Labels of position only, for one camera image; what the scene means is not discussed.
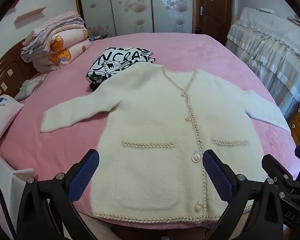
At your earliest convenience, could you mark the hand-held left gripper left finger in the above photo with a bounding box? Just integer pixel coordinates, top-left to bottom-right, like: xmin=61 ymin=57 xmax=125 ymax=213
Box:
xmin=16 ymin=149 xmax=108 ymax=240

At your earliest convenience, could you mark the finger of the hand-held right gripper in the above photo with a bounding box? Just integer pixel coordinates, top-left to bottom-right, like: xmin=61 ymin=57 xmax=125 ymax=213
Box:
xmin=261 ymin=154 xmax=295 ymax=181

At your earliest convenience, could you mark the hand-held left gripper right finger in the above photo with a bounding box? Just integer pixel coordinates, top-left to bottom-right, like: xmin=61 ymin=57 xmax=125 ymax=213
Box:
xmin=202 ymin=149 xmax=283 ymax=240

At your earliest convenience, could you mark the cream fuzzy cardigan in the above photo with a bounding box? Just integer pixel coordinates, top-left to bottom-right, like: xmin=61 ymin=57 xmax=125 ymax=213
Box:
xmin=40 ymin=64 xmax=292 ymax=227

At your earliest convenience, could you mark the pink bed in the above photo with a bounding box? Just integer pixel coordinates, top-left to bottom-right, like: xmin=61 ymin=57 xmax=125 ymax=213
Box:
xmin=0 ymin=32 xmax=299 ymax=220

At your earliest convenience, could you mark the pink embroidered pillow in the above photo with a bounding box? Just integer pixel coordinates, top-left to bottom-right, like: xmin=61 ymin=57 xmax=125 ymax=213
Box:
xmin=0 ymin=94 xmax=24 ymax=144

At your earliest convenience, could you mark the small floral cloth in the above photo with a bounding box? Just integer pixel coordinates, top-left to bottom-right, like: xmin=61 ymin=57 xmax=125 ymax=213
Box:
xmin=15 ymin=73 xmax=48 ymax=102

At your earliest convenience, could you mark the lace covered furniture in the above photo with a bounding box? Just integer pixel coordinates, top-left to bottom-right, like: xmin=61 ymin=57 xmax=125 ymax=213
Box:
xmin=225 ymin=7 xmax=300 ymax=119

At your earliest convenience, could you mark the black and white printed cloth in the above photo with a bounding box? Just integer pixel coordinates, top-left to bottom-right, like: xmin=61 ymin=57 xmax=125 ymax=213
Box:
xmin=85 ymin=46 xmax=156 ymax=84

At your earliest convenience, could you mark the wooden headboard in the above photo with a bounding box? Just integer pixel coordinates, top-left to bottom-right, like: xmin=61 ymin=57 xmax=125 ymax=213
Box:
xmin=0 ymin=39 xmax=38 ymax=101

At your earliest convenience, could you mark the stack of folded pink blankets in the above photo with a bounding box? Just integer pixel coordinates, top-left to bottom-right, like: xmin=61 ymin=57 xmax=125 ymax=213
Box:
xmin=20 ymin=11 xmax=87 ymax=63

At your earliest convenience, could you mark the brown wooden door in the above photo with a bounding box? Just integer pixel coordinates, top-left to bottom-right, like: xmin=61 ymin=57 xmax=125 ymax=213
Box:
xmin=196 ymin=0 xmax=234 ymax=46

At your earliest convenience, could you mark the floral sliding door wardrobe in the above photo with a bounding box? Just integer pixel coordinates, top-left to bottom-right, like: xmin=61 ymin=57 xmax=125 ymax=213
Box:
xmin=74 ymin=0 xmax=199 ymax=39

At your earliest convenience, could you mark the pink wall shelf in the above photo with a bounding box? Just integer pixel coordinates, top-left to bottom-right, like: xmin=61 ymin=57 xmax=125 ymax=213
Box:
xmin=14 ymin=6 xmax=47 ymax=24

